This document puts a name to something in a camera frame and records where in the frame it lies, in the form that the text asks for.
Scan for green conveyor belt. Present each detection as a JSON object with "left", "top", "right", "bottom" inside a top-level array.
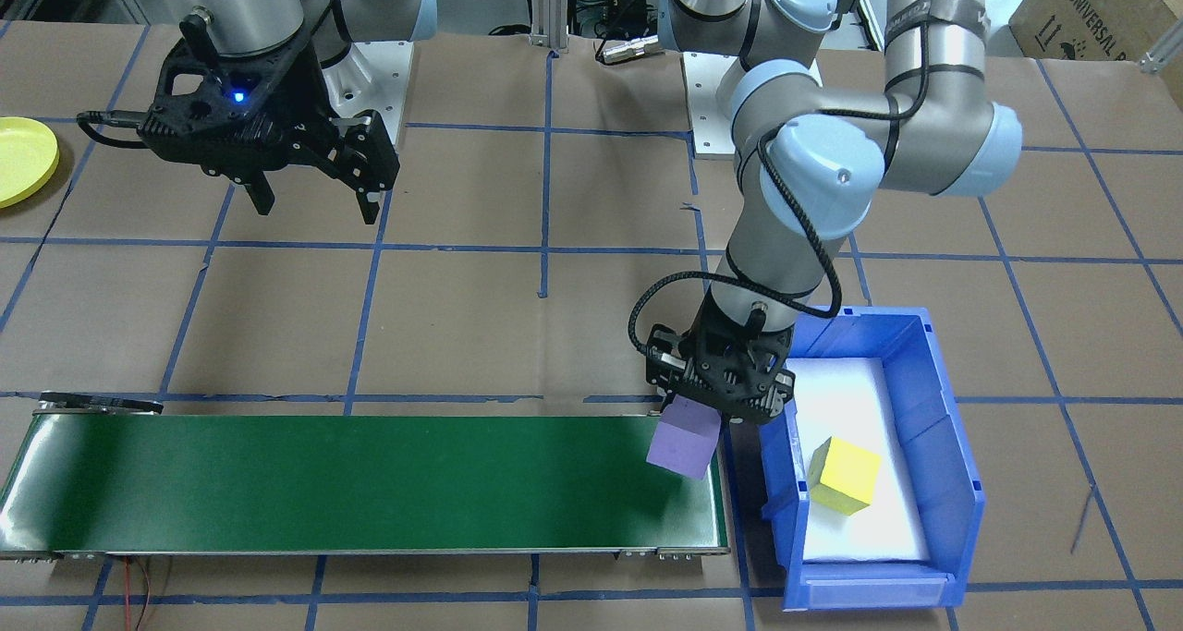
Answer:
[{"left": 0, "top": 393, "right": 731, "bottom": 561}]

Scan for yellow block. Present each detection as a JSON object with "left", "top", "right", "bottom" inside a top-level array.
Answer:
[{"left": 809, "top": 436, "right": 884, "bottom": 516}]

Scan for white square base plate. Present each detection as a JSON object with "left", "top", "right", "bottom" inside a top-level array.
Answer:
[
  {"left": 682, "top": 51, "right": 745, "bottom": 161},
  {"left": 323, "top": 40, "right": 414, "bottom": 147}
]

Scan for yellow plate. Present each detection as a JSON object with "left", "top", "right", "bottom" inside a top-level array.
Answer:
[{"left": 0, "top": 116, "right": 61, "bottom": 210}]

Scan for cardboard box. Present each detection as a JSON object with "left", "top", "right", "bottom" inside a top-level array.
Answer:
[{"left": 1007, "top": 0, "right": 1183, "bottom": 64}]

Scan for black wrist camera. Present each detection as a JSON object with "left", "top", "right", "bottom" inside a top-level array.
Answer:
[{"left": 645, "top": 324, "right": 692, "bottom": 394}]

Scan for red conveyor power wires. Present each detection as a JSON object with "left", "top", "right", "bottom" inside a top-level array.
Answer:
[{"left": 123, "top": 557, "right": 156, "bottom": 631}]

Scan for purple block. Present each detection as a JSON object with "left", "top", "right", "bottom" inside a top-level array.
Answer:
[{"left": 646, "top": 396, "right": 723, "bottom": 480}]

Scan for blue plastic storage bin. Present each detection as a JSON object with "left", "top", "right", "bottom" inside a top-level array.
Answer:
[{"left": 760, "top": 306, "right": 986, "bottom": 612}]

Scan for silver cylindrical connector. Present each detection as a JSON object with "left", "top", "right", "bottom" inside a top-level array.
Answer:
[{"left": 596, "top": 35, "right": 667, "bottom": 65}]

